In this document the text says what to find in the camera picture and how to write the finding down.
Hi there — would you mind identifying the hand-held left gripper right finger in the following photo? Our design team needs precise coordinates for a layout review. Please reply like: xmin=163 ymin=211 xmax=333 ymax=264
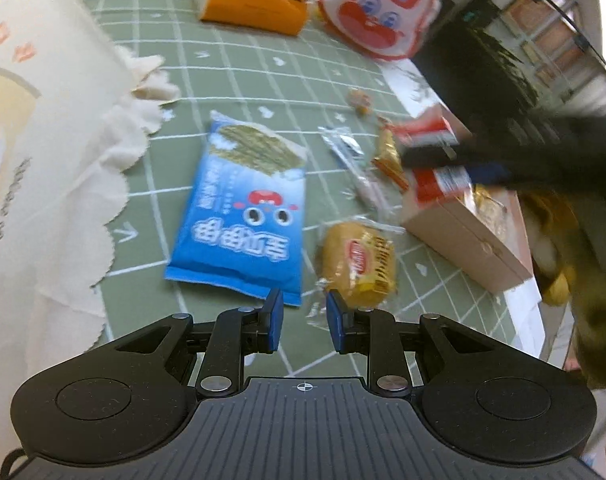
xmin=326 ymin=289 xmax=494 ymax=395

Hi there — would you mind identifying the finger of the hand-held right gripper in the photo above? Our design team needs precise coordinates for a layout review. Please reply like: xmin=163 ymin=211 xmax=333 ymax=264
xmin=469 ymin=162 xmax=514 ymax=186
xmin=401 ymin=144 xmax=476 ymax=170

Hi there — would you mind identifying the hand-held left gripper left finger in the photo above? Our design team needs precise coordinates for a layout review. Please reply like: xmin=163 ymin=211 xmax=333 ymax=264
xmin=115 ymin=288 xmax=285 ymax=396

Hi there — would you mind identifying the long red snack packet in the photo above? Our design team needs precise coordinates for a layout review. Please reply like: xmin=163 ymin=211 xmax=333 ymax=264
xmin=392 ymin=110 xmax=476 ymax=207

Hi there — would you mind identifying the round cake packet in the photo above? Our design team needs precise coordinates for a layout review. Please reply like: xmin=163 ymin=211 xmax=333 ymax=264
xmin=305 ymin=216 xmax=404 ymax=330

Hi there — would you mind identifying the pink cardboard box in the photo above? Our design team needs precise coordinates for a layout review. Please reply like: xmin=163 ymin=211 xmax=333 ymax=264
xmin=400 ymin=180 xmax=534 ymax=295

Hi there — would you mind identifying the clear wafer bar packet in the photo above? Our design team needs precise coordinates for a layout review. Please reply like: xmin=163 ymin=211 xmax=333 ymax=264
xmin=318 ymin=125 xmax=391 ymax=211

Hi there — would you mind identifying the blue seaweed snack packet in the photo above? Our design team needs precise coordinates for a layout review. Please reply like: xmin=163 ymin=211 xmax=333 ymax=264
xmin=164 ymin=110 xmax=306 ymax=307

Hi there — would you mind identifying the white paper sheet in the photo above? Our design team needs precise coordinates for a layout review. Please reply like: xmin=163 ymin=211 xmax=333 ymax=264
xmin=380 ymin=57 xmax=454 ymax=116

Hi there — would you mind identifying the small wrapped candy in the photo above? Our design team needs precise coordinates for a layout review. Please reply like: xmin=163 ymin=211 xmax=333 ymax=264
xmin=348 ymin=87 xmax=374 ymax=116

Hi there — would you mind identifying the dark cabinet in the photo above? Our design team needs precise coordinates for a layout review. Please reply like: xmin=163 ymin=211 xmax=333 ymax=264
xmin=413 ymin=0 xmax=606 ymax=126

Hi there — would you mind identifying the brown plush toy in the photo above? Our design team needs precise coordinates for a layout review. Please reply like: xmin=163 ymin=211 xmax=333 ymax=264
xmin=520 ymin=190 xmax=606 ymax=391

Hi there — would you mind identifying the rabbit face snack bag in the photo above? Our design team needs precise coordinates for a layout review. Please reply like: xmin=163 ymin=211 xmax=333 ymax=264
xmin=317 ymin=0 xmax=442 ymax=63

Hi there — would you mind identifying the white scalloped cloth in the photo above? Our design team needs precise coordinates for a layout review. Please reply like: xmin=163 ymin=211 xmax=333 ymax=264
xmin=0 ymin=45 xmax=181 ymax=361

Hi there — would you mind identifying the black metal frame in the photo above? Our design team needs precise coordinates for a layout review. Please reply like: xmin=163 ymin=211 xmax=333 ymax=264
xmin=503 ymin=0 xmax=606 ymax=101

